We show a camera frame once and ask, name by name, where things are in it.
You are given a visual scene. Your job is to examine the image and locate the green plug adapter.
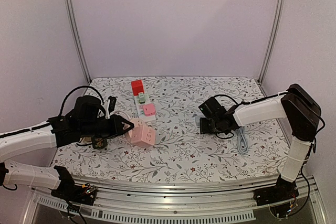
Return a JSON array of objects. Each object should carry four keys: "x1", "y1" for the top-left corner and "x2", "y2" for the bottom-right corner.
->
[{"x1": 138, "y1": 92, "x2": 146, "y2": 104}]

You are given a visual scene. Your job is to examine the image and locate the right aluminium frame post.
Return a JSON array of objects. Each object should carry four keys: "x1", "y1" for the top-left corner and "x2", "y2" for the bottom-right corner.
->
[{"x1": 257, "y1": 0, "x2": 285, "y2": 85}]

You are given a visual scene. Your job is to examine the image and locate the pink plug adapter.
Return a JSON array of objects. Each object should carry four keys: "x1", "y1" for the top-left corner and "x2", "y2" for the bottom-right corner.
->
[{"x1": 142, "y1": 103, "x2": 156, "y2": 116}]

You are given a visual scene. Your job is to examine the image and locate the white cube socket tiger print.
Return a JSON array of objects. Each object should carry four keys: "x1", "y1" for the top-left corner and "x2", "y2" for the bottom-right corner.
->
[{"x1": 130, "y1": 118, "x2": 145, "y2": 130}]

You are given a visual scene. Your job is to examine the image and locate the pink cube socket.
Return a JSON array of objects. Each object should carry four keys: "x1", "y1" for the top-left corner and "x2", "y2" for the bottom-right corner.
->
[{"x1": 130, "y1": 125, "x2": 156, "y2": 148}]

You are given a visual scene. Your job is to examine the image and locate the aluminium table edge rail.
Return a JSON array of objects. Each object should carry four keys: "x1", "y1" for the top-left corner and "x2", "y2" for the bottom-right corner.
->
[{"x1": 22, "y1": 176, "x2": 329, "y2": 223}]

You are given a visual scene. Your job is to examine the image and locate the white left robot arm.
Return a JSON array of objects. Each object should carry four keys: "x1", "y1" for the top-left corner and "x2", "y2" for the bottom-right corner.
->
[{"x1": 1, "y1": 95, "x2": 134, "y2": 200}]

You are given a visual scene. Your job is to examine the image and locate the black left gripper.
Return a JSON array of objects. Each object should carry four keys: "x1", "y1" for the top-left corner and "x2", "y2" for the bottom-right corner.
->
[{"x1": 79, "y1": 114, "x2": 134, "y2": 140}]

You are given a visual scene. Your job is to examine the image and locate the white power strip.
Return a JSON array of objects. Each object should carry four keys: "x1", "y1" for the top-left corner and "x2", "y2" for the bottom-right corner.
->
[{"x1": 134, "y1": 92, "x2": 156, "y2": 122}]

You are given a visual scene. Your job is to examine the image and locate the pink round socket base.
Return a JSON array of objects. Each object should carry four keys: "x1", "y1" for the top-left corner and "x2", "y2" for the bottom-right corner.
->
[{"x1": 124, "y1": 130, "x2": 133, "y2": 143}]

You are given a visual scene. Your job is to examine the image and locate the light blue power strip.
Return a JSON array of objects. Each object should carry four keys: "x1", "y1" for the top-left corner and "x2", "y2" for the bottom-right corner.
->
[{"x1": 195, "y1": 115, "x2": 203, "y2": 127}]

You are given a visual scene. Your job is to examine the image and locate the left aluminium frame post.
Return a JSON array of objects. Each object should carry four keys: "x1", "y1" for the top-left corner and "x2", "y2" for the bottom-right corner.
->
[{"x1": 64, "y1": 0, "x2": 91, "y2": 83}]

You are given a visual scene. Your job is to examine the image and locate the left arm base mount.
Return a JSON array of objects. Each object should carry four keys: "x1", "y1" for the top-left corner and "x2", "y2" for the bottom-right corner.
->
[{"x1": 51, "y1": 166, "x2": 97, "y2": 206}]

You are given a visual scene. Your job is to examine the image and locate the red cube adapter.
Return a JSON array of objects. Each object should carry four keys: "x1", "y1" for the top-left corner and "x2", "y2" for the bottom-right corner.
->
[{"x1": 131, "y1": 80, "x2": 144, "y2": 97}]

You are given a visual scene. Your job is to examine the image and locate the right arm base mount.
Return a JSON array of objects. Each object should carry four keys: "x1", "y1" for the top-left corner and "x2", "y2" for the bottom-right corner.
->
[{"x1": 253, "y1": 176, "x2": 299, "y2": 206}]

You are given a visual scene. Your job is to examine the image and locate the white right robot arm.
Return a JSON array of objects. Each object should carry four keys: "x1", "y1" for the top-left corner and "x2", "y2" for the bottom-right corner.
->
[{"x1": 198, "y1": 83, "x2": 325, "y2": 201}]

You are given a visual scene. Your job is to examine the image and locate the aluminium frame post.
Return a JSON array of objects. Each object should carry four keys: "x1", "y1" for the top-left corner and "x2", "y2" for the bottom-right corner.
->
[
  {"x1": 64, "y1": 0, "x2": 91, "y2": 83},
  {"x1": 257, "y1": 0, "x2": 285, "y2": 85}
]

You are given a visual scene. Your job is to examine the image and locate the dark green cube socket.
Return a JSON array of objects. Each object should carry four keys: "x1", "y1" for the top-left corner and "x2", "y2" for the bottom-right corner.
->
[{"x1": 91, "y1": 137, "x2": 108, "y2": 150}]

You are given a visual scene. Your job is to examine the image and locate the floral tablecloth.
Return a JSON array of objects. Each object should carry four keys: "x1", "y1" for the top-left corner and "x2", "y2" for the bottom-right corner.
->
[{"x1": 52, "y1": 77, "x2": 289, "y2": 184}]

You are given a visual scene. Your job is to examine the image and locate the light blue coiled cable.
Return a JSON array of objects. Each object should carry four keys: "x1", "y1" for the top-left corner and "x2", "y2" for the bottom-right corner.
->
[{"x1": 236, "y1": 126, "x2": 249, "y2": 154}]

